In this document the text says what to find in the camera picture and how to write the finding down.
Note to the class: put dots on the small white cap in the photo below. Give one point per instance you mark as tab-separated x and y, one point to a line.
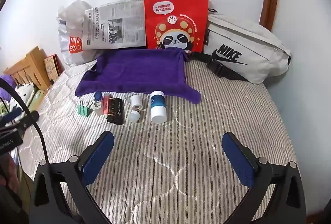
134	115

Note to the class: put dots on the white charger plug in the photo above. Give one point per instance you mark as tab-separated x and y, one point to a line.
98	108

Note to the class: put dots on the black gold lipstick tube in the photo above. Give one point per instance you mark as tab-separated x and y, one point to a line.
111	108

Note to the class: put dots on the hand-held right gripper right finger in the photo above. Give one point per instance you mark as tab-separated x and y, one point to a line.
239	159

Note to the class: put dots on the blue white bottle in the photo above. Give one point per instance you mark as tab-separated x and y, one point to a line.
157	107

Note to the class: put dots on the wooden headboard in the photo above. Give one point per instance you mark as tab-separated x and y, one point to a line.
31	63

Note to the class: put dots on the green binder clip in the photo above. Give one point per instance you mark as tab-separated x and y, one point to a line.
84	110

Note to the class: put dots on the black cosmetic tube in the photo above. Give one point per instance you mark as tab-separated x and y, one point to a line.
119	111

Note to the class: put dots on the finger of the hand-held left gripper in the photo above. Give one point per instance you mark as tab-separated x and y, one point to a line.
24	117

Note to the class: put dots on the brown patterned box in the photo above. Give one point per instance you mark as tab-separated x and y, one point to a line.
53	67

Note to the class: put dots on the folded newspaper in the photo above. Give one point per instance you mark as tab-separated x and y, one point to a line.
116	24

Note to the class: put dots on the pink lip tube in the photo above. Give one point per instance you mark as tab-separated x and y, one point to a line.
106	105

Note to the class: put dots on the grey waist bag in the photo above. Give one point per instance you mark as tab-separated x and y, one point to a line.
245	40

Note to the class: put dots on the purple towel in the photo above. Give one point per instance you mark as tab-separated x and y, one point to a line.
139	71

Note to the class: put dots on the red paper bag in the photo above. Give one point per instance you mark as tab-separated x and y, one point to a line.
175	19

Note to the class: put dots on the white plastic bag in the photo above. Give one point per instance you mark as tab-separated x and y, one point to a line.
69	32

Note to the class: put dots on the white spotted cloth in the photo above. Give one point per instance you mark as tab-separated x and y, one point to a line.
24	92

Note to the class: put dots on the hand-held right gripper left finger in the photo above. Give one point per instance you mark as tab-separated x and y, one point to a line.
98	159

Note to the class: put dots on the striped bed sheet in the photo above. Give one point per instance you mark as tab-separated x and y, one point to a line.
181	162

